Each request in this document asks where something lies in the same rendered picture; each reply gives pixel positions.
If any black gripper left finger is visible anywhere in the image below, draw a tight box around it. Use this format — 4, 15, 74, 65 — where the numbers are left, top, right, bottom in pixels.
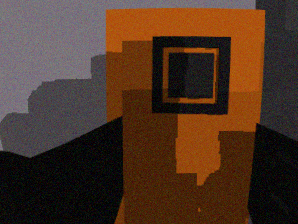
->
0, 116, 124, 224

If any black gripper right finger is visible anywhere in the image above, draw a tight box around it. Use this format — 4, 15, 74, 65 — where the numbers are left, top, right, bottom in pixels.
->
247, 123, 298, 224

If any grey rectangular floor panel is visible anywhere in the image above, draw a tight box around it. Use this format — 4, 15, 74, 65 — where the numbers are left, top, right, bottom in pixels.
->
0, 0, 257, 157

